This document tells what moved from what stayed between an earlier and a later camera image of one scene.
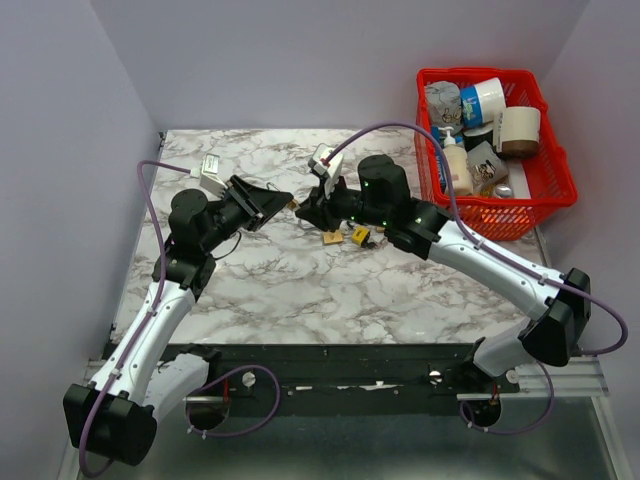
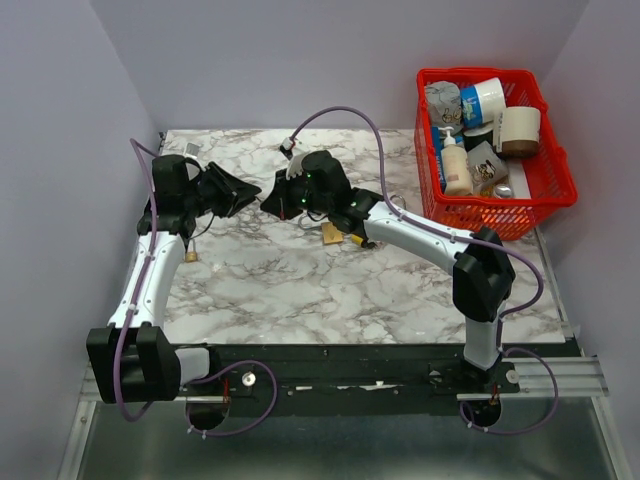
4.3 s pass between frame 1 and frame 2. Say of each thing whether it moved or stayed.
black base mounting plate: stayed
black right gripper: moved
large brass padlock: stayed
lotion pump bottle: stayed
